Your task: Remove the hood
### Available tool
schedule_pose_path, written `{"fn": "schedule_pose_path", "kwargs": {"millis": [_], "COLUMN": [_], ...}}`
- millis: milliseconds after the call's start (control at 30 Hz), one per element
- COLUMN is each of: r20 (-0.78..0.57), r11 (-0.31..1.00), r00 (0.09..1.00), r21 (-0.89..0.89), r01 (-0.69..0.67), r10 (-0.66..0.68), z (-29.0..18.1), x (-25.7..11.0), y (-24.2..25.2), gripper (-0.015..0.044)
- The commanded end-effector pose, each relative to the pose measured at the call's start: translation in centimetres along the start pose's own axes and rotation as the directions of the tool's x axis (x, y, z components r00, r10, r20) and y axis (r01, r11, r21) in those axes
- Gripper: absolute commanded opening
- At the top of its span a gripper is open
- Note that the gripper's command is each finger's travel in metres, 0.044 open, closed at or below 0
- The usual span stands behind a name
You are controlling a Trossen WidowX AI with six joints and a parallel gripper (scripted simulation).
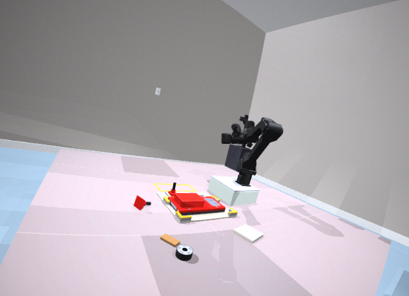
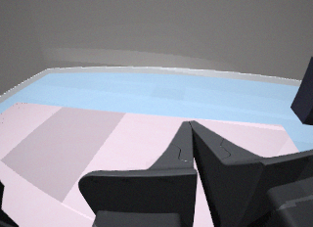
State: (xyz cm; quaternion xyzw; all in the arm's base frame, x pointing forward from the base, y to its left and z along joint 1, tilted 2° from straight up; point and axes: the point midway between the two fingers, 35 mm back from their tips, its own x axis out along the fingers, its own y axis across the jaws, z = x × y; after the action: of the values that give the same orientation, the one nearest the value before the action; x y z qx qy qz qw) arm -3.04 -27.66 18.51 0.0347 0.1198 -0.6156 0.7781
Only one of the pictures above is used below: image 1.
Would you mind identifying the orange rectangular block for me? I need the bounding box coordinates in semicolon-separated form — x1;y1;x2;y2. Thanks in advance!
160;234;180;247

